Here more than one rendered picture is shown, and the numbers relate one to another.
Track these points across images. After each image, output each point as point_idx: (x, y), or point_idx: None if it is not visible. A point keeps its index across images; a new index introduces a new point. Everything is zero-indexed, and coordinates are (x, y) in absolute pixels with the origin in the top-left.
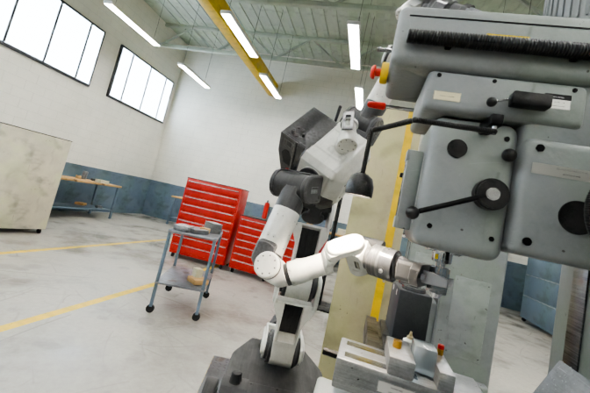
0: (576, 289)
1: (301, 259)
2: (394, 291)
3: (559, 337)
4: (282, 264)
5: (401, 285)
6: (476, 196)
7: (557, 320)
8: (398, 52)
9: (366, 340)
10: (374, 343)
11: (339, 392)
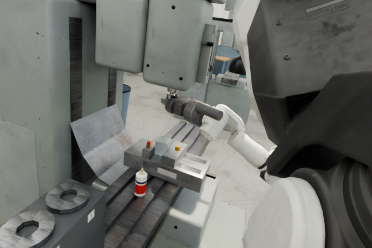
0: (75, 75)
1: (257, 143)
2: (72, 239)
3: (64, 112)
4: (270, 153)
5: (68, 218)
6: None
7: (60, 103)
8: None
9: (143, 246)
10: (142, 230)
11: (190, 208)
